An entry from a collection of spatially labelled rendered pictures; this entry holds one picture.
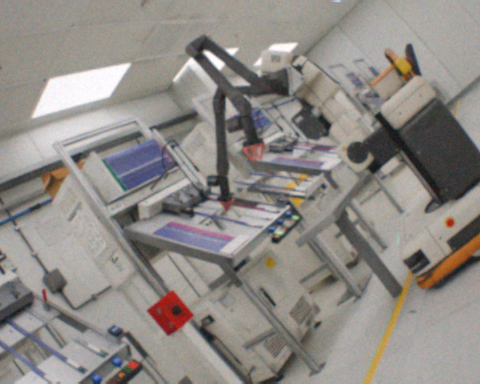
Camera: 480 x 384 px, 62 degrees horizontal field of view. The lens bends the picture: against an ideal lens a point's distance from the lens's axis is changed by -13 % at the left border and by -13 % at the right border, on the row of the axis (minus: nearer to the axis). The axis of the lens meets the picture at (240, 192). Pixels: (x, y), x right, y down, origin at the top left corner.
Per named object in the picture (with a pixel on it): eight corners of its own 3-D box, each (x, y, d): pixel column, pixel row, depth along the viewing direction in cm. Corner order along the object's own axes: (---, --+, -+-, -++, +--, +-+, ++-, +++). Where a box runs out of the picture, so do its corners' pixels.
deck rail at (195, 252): (234, 267, 218) (234, 256, 216) (232, 269, 217) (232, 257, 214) (126, 236, 251) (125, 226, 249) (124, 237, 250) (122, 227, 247)
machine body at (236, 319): (327, 316, 284) (268, 245, 289) (282, 382, 227) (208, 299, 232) (264, 348, 322) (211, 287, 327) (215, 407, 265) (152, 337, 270)
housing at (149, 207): (196, 199, 303) (195, 179, 298) (150, 227, 264) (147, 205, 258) (187, 197, 307) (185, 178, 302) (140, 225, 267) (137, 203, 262)
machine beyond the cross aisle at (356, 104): (439, 129, 673) (364, 41, 688) (435, 140, 607) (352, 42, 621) (381, 176, 753) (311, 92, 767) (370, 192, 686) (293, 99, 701)
